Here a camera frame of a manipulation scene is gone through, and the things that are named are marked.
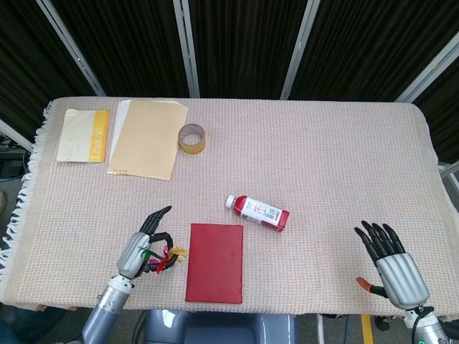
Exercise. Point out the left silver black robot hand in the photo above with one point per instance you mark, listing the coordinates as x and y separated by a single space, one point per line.
141 247

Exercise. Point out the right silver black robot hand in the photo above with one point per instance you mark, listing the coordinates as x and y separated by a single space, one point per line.
398 272

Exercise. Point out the feather shuttlecock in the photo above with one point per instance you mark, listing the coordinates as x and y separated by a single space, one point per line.
165 257

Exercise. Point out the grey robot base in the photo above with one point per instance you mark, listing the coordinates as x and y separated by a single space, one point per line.
218 328

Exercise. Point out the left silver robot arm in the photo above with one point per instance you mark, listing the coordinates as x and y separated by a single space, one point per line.
107 308

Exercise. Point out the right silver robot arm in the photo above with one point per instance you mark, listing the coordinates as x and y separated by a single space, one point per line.
426 324

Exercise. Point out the red juice bottle white cap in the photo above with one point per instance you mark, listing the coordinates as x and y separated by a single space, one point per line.
260 212

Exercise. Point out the red notebook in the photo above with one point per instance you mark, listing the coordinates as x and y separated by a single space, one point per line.
215 263

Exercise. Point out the manila paper folder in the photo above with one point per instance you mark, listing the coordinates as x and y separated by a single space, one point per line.
150 139

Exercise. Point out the brown packing tape roll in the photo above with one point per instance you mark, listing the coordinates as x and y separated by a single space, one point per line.
192 139

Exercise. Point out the white paper sheets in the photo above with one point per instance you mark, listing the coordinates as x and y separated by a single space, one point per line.
117 125

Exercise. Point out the yellow-edged notepad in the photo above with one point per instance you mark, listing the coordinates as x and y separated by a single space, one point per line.
83 136

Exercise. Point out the beige woven tablecloth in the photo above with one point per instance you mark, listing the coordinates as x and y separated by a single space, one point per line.
287 172

